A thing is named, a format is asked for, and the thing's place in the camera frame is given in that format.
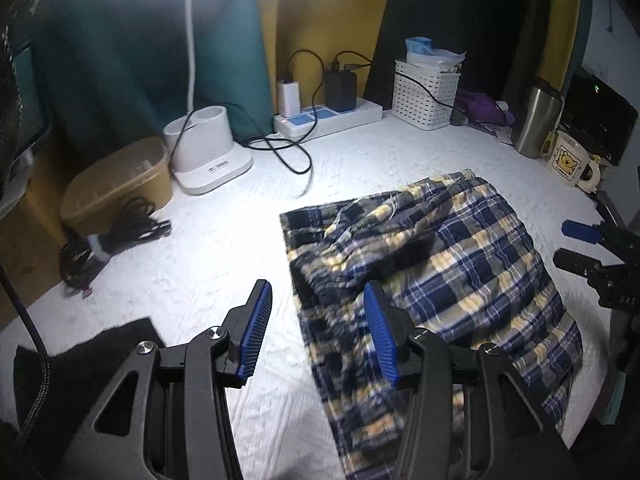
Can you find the blue plastic bag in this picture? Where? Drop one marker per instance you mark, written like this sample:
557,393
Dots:
425,50

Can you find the white textured table cloth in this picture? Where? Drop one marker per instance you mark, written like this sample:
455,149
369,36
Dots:
225,240

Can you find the black computer monitor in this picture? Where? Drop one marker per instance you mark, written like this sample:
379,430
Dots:
600,115

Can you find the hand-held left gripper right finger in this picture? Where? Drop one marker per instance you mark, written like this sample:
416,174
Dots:
382,345

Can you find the wide yellow curtain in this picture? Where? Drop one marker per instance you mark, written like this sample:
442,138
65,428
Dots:
320,10

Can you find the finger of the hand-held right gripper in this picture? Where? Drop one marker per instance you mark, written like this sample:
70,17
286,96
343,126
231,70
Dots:
580,230
575,261

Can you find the tablet with teal screen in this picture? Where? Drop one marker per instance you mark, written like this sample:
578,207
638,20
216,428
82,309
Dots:
30,100

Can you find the cream cartoon print mug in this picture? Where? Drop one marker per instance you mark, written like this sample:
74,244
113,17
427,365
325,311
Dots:
567,160

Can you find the white power strip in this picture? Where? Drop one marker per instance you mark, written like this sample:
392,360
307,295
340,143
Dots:
350,117

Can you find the brown lidded food container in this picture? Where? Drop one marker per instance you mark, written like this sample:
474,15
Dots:
120,185

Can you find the brown cardboard box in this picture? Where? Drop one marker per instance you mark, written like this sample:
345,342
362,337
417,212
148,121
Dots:
35,220

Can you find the white slotted plastic basket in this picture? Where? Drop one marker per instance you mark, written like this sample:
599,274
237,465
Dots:
420,105

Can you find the stainless steel thermos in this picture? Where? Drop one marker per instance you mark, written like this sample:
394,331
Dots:
535,120

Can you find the wide teal curtain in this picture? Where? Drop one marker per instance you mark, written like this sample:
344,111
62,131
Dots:
125,50

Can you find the black charger brick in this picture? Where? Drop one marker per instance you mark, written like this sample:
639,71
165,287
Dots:
341,90

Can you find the white desk lamp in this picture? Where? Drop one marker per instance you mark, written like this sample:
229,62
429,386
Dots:
210,170

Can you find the white charger plug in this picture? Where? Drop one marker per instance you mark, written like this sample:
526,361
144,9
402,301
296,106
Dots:
288,97

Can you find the narrow yellow curtain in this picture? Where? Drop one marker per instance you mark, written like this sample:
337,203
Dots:
555,20

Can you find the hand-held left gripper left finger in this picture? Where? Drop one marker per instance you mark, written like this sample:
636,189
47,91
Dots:
252,340

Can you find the blue yellow plaid pants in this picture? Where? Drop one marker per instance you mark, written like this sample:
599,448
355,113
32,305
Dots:
475,260

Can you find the dark window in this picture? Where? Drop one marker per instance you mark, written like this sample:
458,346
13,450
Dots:
440,10

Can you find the black cloth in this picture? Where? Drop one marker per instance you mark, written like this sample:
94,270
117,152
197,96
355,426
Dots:
100,345

